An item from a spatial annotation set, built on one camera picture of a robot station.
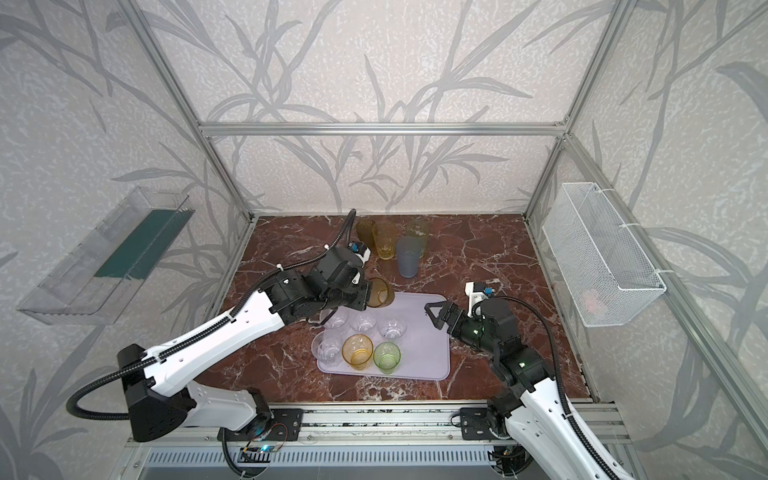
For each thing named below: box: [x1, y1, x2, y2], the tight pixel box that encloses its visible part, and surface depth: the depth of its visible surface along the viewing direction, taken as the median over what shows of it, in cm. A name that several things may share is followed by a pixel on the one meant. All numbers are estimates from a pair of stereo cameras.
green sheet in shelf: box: [94, 209, 196, 280], surface depth 69 cm
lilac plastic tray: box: [317, 292, 450, 381], surface depth 84 cm
